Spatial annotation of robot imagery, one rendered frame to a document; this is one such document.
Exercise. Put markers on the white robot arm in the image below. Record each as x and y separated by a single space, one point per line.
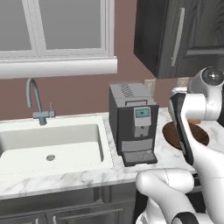
201 157

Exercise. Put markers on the brown wooden bowl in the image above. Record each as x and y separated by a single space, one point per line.
201 135

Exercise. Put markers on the grey coffee machine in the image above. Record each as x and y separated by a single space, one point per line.
132 122

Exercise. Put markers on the white sink basin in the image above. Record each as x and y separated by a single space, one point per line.
49 148

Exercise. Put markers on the grey sink tap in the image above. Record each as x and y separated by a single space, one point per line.
39 110

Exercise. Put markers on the white framed window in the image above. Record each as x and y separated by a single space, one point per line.
55 35

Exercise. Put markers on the grey base cupboard door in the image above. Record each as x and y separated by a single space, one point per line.
22 219
87 215

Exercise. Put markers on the white wall socket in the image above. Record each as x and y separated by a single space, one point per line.
150 86

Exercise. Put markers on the beige wall socket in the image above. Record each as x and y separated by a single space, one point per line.
183 82

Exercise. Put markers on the dark wall cupboard door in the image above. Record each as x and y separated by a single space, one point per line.
186 38

